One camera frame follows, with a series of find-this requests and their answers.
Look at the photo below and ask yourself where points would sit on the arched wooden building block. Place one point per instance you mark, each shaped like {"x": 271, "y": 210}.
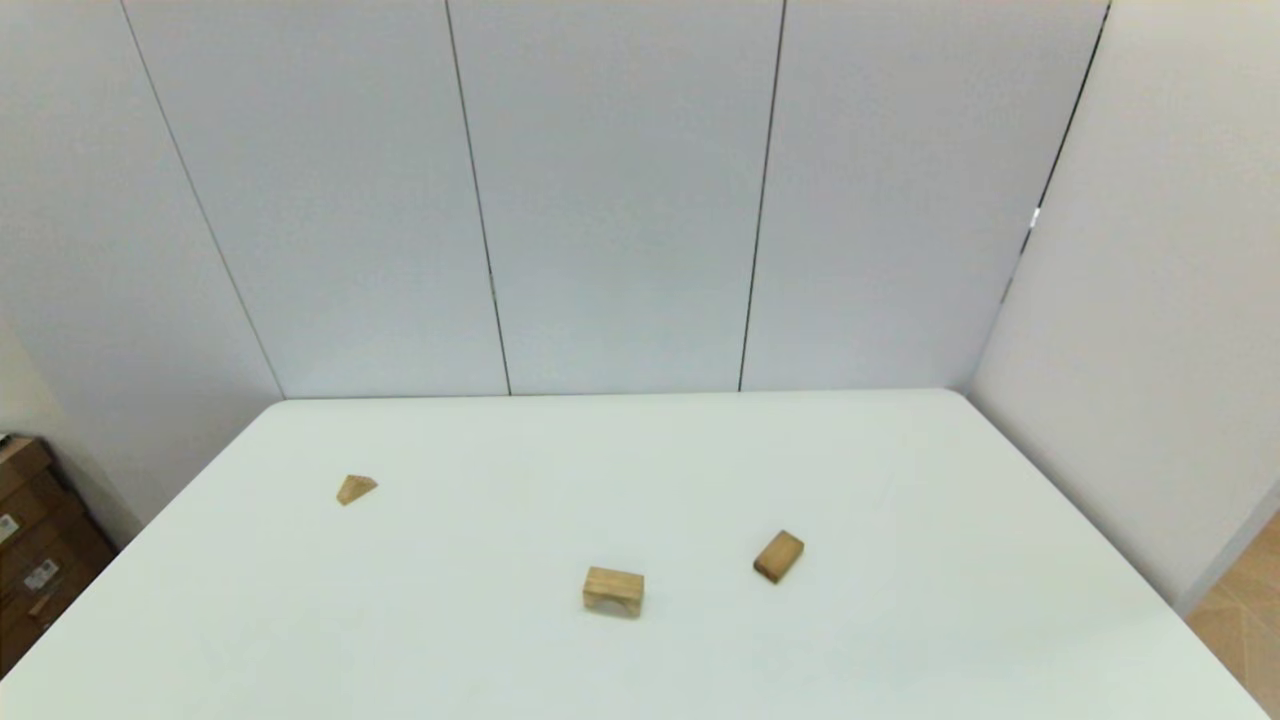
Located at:
{"x": 613, "y": 588}

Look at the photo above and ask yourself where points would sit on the rectangular wooden building block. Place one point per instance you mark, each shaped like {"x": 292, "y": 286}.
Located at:
{"x": 779, "y": 555}

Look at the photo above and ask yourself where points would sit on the triangular wooden building block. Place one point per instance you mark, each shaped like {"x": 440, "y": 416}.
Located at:
{"x": 354, "y": 490}

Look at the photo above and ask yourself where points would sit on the brown cardboard box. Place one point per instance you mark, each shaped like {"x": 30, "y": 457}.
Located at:
{"x": 20, "y": 462}
{"x": 60, "y": 590}
{"x": 45, "y": 515}

